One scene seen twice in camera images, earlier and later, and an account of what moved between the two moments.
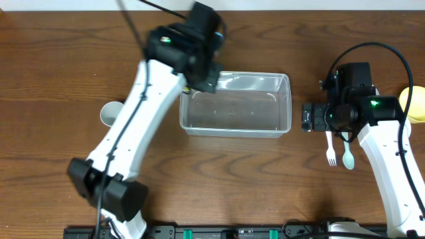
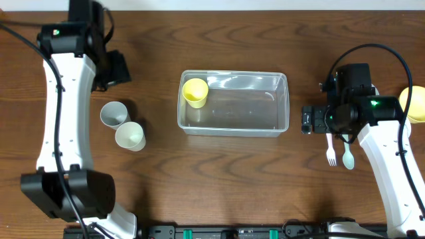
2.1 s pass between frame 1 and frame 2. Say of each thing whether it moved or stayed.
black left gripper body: moved
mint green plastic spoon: stayed
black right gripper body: stayed
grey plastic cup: stayed
